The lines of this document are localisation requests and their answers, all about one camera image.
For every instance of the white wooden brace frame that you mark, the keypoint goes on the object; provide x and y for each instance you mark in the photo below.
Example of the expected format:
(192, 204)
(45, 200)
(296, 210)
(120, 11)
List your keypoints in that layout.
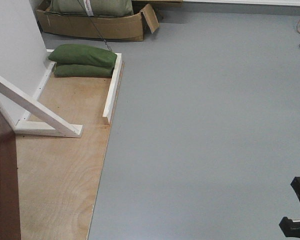
(50, 123)

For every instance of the upper green sandbag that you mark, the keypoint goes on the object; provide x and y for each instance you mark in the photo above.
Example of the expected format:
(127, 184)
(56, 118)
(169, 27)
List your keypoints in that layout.
(81, 54)

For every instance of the green sandbag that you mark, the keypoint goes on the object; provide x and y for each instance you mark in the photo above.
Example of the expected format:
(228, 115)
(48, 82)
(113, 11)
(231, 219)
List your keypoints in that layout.
(76, 70)
(81, 54)

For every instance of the brown wooden door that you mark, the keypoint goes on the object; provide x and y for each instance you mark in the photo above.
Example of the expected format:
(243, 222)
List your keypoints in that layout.
(10, 227)

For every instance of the plywood floor board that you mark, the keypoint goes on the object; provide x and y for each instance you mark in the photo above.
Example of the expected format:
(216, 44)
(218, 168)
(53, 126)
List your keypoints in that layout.
(58, 177)

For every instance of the lower green sandbag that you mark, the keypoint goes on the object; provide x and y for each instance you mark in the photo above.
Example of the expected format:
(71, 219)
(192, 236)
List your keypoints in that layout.
(76, 70)

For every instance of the olive green woven sack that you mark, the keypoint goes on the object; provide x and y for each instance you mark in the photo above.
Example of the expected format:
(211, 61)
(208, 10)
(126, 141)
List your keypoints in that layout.
(96, 8)

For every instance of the white wooden floor beam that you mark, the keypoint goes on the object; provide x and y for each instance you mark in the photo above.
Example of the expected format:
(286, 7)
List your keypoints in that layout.
(113, 88)

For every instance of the flattened brown cardboard box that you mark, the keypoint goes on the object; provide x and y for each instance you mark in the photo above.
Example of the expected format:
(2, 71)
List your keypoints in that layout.
(128, 28)

